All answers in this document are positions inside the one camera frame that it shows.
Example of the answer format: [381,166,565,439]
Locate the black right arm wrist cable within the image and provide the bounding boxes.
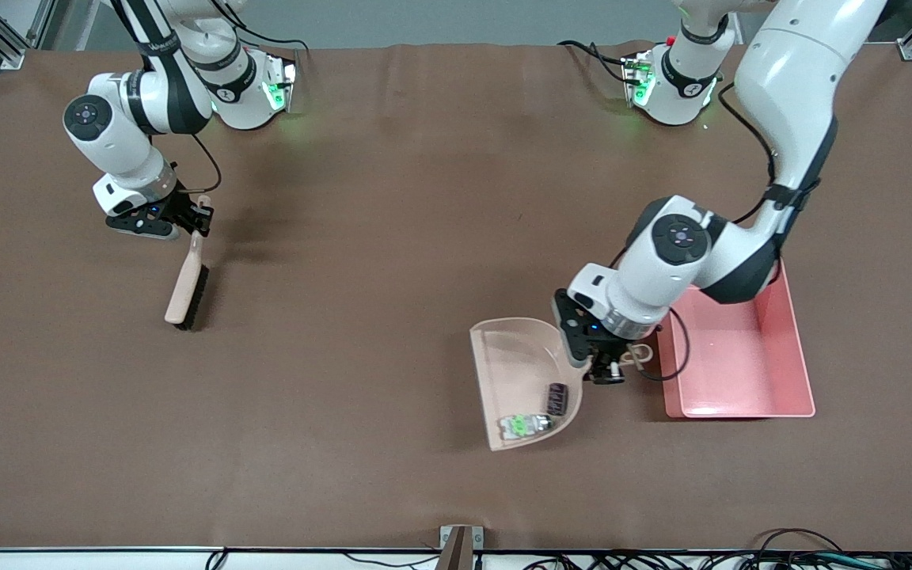
[175,133,222,195]

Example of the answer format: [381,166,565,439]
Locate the grey metal edge bracket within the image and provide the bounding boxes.
[434,525,485,570]

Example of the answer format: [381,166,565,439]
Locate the beige hand brush black bristles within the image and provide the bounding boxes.
[164,195,212,332]

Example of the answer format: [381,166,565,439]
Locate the black cable bundle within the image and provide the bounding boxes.
[519,528,912,570]

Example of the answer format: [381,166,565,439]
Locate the black left arm wrist cable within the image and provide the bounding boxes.
[636,79,783,383]

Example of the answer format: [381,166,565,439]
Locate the black left base cable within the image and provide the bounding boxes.
[557,40,633,85]

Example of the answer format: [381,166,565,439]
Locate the beige plastic dustpan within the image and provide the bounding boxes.
[469,317,654,453]

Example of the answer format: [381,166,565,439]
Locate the black base cable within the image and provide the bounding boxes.
[207,0,313,60]
[557,40,633,85]

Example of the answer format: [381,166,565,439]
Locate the black right base cable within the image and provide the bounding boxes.
[207,0,313,60]

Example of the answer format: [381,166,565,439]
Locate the pink plastic bin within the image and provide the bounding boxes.
[656,261,816,420]

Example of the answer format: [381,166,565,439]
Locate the brown table mat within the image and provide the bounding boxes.
[0,41,912,551]

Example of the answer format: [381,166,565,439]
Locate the white electronic connector part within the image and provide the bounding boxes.
[499,411,557,440]

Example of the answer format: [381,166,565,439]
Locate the black arm wrist cable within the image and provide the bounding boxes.
[636,79,783,383]
[175,133,222,195]

